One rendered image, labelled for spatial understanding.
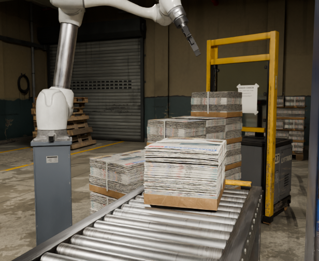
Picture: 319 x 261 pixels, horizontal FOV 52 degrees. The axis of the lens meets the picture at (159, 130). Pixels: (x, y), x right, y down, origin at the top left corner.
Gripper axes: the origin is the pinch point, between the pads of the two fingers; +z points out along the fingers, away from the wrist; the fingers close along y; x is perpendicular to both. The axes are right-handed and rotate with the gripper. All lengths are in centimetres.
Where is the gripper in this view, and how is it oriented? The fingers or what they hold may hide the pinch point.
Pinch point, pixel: (196, 51)
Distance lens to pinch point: 188.6
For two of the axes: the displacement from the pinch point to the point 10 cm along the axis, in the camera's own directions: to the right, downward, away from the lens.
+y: -2.0, 0.3, -9.8
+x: 8.7, -4.6, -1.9
